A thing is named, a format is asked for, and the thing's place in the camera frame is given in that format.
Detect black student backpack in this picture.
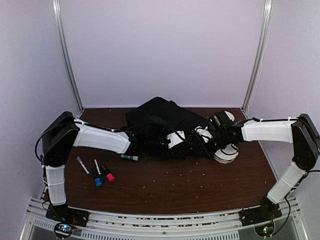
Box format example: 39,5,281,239
125,96,213,159

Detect green white glue stick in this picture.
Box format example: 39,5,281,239
120,154,139,161

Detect black pink highlighter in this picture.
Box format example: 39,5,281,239
100,164,115,182

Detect black blue highlighter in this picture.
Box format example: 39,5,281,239
90,167,102,187

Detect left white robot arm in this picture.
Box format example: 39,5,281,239
34,111,141,222

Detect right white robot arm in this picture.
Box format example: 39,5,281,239
195,111,320,221

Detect white fluted ceramic bowl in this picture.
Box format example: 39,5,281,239
213,144,239,164

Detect white cup black band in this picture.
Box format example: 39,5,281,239
224,111,235,122

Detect blue tipped white marker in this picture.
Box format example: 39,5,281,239
94,159,104,183

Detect green tipped white marker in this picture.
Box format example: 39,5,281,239
76,156,91,176

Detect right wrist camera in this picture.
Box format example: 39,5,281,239
209,110,234,132

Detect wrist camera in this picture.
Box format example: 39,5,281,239
209,110,234,132
148,115,167,134

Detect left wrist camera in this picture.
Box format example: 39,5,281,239
148,115,167,134

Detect right aluminium frame post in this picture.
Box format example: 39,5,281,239
241,0,273,115

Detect aluminium frame post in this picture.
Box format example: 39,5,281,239
241,0,273,115
52,0,84,112

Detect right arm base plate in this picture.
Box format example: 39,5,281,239
239,206,282,227

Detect left aluminium frame post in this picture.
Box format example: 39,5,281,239
52,0,84,112

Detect front aluminium rail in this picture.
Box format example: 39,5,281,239
18,197,310,240

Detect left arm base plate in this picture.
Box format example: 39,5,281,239
45,208,90,227

